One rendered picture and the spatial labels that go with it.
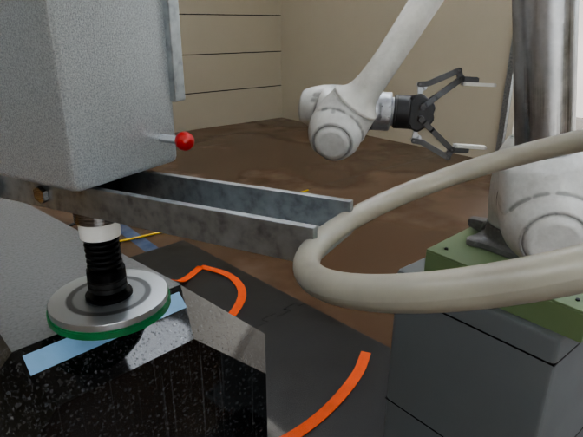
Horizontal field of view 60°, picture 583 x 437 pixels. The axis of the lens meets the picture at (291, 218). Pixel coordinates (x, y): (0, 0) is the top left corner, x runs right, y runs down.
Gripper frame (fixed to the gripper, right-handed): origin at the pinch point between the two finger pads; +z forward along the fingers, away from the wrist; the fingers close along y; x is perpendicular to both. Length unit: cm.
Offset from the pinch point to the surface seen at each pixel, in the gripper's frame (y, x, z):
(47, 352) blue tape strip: -43, -46, -79
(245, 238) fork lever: -14, -58, -40
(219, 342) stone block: -52, -21, -54
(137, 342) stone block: -45, -35, -67
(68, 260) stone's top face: -39, -14, -94
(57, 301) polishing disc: -35, -42, -79
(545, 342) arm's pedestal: -41.9, -23.0, 12.7
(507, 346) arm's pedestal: -46, -18, 8
